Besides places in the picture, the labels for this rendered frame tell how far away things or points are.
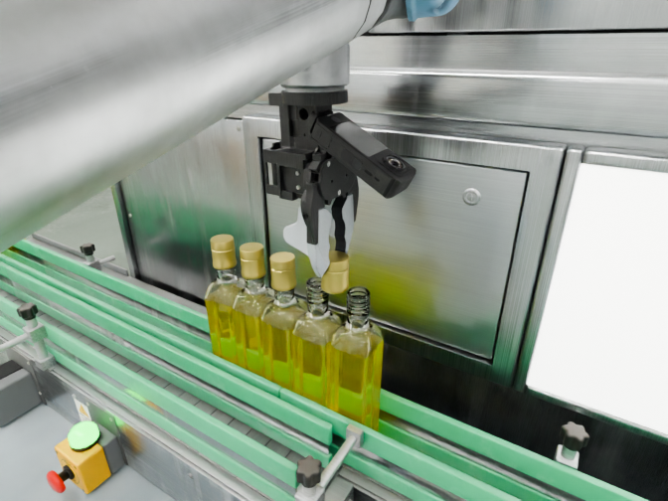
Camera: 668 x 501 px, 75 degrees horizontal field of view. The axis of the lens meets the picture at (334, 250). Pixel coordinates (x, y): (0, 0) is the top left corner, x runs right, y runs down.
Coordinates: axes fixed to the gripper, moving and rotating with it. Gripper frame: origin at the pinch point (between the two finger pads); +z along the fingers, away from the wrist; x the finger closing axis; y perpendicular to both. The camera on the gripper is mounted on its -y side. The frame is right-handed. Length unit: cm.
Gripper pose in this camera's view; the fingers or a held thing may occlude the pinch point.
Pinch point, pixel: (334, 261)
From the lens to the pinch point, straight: 53.7
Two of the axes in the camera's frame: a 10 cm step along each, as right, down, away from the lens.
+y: -8.3, -2.2, 5.1
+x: -5.5, 3.6, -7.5
